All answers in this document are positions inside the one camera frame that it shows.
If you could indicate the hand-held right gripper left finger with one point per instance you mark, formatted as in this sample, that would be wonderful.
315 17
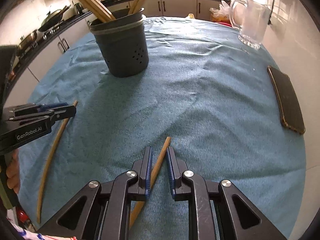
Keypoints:
149 172

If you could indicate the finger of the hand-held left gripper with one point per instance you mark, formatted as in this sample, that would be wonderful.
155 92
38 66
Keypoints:
65 112
55 105

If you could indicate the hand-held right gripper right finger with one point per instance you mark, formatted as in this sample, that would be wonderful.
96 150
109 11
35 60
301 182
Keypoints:
170 172

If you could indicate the straight wooden chopstick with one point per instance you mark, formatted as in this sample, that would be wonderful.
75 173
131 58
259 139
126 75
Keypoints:
160 158

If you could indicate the curved wooden chopstick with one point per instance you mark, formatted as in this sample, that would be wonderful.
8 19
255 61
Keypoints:
49 162

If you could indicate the dark grey utensil holder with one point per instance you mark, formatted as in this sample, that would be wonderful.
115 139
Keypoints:
120 55

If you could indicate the bunch of wooden chopsticks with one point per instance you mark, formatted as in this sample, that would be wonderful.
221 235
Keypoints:
92 2

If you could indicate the person's left hand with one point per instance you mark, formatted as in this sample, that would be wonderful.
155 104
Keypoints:
12 172

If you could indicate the dark frying pan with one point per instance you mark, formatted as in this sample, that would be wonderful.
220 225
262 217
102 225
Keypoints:
26 40

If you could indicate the blue table cloth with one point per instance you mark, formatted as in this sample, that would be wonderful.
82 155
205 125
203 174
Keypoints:
200 105

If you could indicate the black wok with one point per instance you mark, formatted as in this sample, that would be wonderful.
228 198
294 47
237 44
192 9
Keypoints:
53 18

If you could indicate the person's printed clothing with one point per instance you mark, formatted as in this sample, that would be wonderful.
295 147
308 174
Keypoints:
25 235

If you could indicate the steel kettle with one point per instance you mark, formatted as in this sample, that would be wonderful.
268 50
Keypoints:
78 8

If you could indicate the black smartphone in brown case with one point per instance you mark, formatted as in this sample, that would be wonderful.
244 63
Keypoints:
287 100

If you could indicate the small yellow object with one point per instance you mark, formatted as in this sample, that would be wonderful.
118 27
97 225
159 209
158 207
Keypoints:
190 16

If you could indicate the plastic bag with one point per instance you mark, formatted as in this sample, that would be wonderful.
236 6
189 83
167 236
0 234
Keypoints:
220 12

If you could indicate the clear glass mug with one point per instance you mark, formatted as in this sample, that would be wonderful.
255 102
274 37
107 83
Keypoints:
252 25

